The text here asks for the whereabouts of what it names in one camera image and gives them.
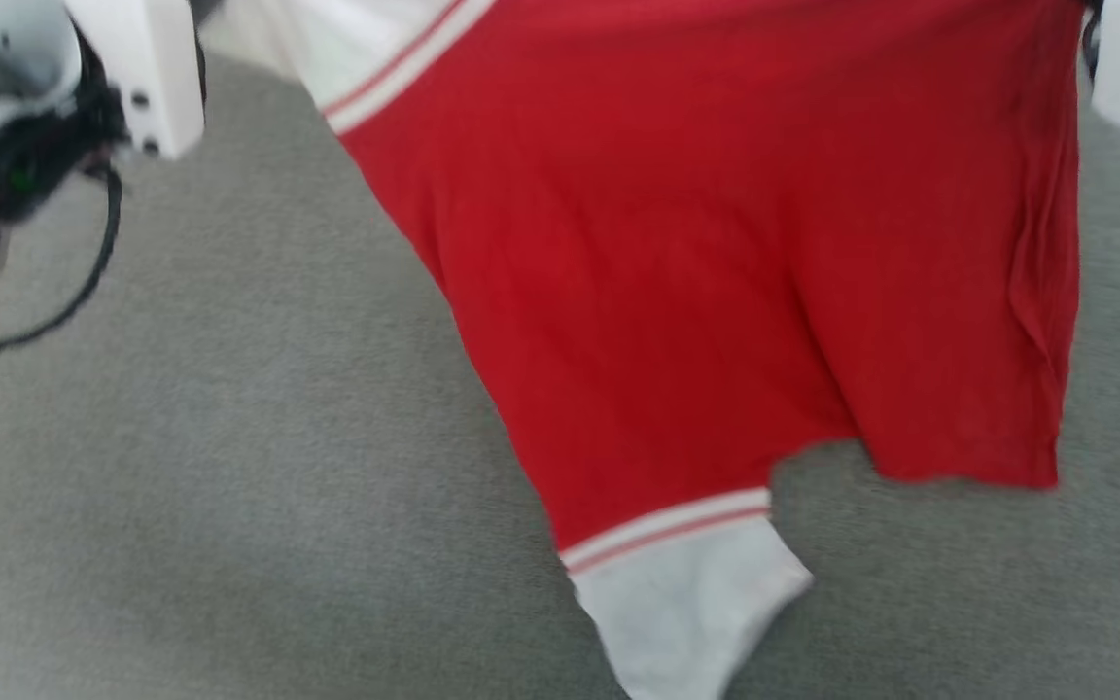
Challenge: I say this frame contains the red garment with white trim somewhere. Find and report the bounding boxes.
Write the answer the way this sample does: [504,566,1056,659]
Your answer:
[198,0,1088,700]

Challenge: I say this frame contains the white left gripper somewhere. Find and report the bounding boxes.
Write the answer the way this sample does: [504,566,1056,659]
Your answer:
[64,0,207,162]

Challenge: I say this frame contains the thin black cable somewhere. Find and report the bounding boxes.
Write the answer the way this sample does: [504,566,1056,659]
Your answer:
[0,163,124,362]

